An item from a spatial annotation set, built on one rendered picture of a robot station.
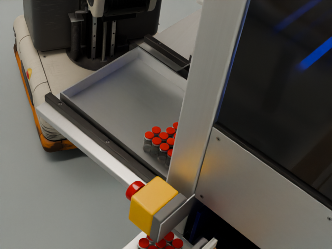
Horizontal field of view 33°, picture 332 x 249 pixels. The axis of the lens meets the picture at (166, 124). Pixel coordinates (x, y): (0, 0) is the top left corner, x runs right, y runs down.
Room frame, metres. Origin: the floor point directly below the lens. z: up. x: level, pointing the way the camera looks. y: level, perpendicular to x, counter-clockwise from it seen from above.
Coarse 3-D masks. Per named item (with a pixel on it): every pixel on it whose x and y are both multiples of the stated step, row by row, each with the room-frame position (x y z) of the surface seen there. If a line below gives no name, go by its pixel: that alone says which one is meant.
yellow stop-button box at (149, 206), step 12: (156, 180) 0.62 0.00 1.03; (144, 192) 0.59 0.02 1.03; (156, 192) 0.60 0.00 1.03; (168, 192) 0.60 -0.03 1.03; (132, 204) 0.57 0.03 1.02; (144, 204) 0.57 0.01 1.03; (156, 204) 0.57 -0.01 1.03; (168, 204) 0.58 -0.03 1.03; (180, 204) 0.58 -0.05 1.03; (132, 216) 0.57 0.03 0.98; (144, 216) 0.56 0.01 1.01; (156, 216) 0.55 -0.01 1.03; (144, 228) 0.56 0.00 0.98; (156, 228) 0.54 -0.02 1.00; (156, 240) 0.54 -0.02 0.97
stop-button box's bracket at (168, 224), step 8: (192, 200) 0.61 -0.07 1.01; (184, 208) 0.59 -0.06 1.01; (168, 216) 0.56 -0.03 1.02; (176, 216) 0.57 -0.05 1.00; (184, 216) 0.60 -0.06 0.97; (168, 224) 0.56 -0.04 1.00; (176, 224) 0.58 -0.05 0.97; (160, 232) 0.54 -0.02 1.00; (168, 232) 0.56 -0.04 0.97; (160, 240) 0.54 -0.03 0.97
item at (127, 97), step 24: (96, 72) 1.00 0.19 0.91; (120, 72) 1.05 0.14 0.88; (144, 72) 1.07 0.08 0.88; (168, 72) 1.06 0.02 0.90; (72, 96) 0.94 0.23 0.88; (96, 96) 0.95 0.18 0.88; (120, 96) 0.97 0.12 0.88; (144, 96) 0.98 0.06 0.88; (168, 96) 1.00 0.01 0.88; (96, 120) 0.85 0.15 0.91; (120, 120) 0.89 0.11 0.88; (144, 120) 0.91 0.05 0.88; (168, 120) 0.92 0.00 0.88; (120, 144) 0.80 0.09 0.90
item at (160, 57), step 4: (152, 52) 1.15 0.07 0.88; (156, 52) 1.16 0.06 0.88; (156, 56) 1.14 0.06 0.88; (160, 56) 1.14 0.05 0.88; (164, 60) 1.13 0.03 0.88; (168, 60) 1.13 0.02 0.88; (168, 64) 1.12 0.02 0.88; (172, 64) 1.12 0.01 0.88; (188, 64) 1.07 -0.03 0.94; (172, 68) 1.11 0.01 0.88; (176, 68) 1.11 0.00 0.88; (180, 68) 1.11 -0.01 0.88
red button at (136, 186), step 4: (132, 184) 0.62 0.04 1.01; (136, 184) 0.62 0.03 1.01; (140, 184) 0.62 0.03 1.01; (144, 184) 0.63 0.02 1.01; (128, 188) 0.61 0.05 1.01; (132, 188) 0.61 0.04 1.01; (136, 188) 0.61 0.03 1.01; (140, 188) 0.61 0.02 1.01; (128, 192) 0.61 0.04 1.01; (132, 192) 0.60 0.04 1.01; (128, 196) 0.60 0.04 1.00
